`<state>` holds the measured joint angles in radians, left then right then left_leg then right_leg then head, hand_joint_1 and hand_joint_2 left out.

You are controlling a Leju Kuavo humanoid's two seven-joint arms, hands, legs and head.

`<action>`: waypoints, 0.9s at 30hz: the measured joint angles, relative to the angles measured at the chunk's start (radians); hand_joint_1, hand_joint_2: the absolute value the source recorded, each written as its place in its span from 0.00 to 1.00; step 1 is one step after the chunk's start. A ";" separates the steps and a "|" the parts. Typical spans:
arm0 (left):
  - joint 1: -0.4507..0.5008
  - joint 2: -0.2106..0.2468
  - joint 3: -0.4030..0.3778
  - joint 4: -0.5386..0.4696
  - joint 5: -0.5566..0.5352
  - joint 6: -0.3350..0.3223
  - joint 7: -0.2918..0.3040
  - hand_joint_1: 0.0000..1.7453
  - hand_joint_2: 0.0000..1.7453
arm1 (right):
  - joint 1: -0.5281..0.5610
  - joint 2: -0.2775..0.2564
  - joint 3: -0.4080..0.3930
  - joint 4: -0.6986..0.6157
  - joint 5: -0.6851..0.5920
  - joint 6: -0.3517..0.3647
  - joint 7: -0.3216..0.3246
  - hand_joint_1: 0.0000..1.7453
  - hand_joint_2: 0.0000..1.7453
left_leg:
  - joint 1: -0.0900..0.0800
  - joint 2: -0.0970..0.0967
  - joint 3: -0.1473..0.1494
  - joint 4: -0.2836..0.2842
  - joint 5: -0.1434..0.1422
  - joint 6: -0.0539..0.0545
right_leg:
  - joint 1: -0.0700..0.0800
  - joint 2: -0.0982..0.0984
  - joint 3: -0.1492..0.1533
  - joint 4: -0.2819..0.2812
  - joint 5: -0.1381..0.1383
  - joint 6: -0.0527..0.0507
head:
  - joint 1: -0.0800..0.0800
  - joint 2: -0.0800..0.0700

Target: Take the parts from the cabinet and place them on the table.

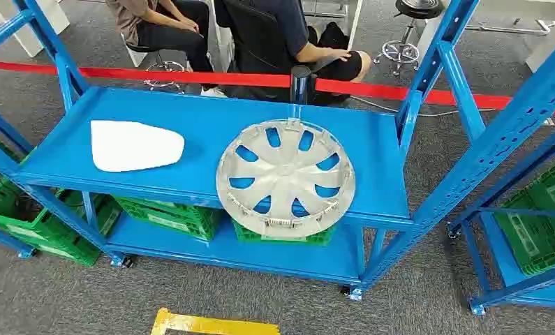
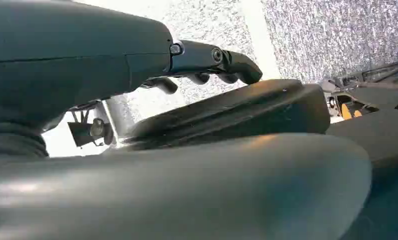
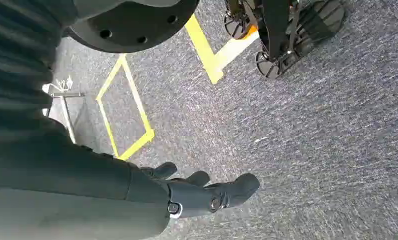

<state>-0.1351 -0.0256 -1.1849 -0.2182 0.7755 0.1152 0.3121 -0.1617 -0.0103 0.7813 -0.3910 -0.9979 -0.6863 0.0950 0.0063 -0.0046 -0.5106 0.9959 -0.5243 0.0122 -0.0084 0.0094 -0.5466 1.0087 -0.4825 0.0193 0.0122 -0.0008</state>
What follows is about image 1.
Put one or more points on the silver plastic wheel hubcap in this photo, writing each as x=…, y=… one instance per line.
x=284, y=173

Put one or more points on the red barrier belt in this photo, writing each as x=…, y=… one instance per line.
x=189, y=76

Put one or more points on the person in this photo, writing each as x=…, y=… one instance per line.
x=166, y=37
x=268, y=27

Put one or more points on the white triangular plastic panel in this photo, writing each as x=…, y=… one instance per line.
x=134, y=145

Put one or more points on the yellow floor tape outline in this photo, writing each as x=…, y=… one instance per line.
x=203, y=325

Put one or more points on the black seat chrome stool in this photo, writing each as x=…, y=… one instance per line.
x=140, y=48
x=418, y=8

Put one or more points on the white furniture panel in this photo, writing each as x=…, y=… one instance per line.
x=426, y=39

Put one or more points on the white cabinet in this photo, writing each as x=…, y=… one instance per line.
x=32, y=23

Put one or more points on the black stanchion post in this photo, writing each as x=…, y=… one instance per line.
x=301, y=83

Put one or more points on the grey metal floor frame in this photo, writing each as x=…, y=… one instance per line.
x=508, y=28

